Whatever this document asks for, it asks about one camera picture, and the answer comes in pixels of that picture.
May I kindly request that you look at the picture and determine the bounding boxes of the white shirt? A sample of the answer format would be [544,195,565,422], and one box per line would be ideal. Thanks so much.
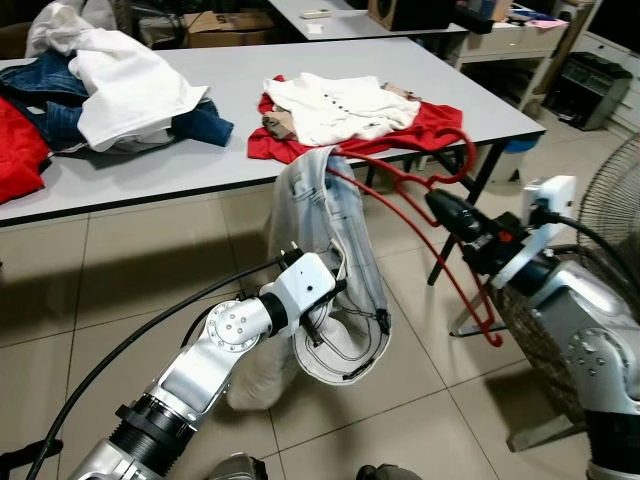
[68,28,211,153]

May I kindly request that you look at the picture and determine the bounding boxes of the red plastic hanger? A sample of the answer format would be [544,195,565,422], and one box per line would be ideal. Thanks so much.
[325,128,506,348]

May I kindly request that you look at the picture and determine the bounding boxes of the grey robot right leg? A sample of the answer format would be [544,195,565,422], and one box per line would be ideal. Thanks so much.
[355,463,403,480]

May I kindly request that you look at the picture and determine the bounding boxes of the wooden speaker box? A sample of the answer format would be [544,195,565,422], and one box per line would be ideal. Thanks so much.
[368,0,451,31]

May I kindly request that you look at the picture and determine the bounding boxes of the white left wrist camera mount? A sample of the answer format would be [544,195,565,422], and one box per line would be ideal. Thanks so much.
[275,252,338,316]

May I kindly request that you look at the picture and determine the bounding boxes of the checked fabric metal chair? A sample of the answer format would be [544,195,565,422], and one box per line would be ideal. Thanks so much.
[450,285,601,451]

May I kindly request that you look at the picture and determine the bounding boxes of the black electronic device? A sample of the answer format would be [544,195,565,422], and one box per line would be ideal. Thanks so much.
[545,52,631,131]

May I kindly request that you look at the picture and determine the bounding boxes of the grey table black legs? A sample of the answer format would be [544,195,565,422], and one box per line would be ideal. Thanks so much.
[0,38,546,336]

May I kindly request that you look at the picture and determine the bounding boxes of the black wire fan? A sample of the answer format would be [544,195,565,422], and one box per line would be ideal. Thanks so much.
[578,135,640,291]

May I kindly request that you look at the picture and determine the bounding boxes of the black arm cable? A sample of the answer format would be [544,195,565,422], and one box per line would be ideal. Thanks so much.
[545,212,640,293]
[20,255,286,480]

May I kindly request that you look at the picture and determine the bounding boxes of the beige desk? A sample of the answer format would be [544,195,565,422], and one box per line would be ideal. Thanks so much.
[455,0,601,111]

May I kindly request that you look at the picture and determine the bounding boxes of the red shirt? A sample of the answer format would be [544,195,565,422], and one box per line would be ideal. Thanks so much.
[0,97,51,206]
[247,75,466,164]

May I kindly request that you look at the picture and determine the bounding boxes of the grey robot left leg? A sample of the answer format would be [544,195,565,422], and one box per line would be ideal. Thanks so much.
[205,452,269,480]

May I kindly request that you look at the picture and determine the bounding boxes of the blue lidded bin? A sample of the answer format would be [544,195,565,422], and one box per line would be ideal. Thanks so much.
[490,135,541,181]

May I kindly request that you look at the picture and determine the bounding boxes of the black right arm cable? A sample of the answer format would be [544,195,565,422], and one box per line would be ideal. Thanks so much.
[545,212,640,293]

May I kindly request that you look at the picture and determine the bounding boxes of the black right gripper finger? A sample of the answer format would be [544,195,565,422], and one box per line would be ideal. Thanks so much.
[425,188,486,241]

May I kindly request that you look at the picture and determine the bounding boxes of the cream shirt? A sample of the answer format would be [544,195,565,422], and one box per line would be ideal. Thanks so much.
[262,72,421,149]

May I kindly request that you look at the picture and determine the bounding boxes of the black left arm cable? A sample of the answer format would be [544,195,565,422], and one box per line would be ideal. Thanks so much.
[20,255,286,480]

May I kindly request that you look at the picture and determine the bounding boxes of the off-white cloth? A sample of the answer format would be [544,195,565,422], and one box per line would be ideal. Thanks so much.
[27,2,116,56]

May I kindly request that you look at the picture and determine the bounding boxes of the pale denim jeans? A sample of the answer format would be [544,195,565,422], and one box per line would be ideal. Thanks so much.
[225,145,393,411]

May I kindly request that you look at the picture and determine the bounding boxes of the blue denim jeans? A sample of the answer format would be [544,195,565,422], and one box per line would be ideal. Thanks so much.
[0,50,236,156]

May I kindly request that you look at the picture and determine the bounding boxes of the brown cardboard box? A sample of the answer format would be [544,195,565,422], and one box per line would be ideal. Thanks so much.
[183,10,279,49]

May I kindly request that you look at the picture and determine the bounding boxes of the grey robot leg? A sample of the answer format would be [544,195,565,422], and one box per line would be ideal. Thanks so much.
[355,463,403,480]
[205,452,269,480]

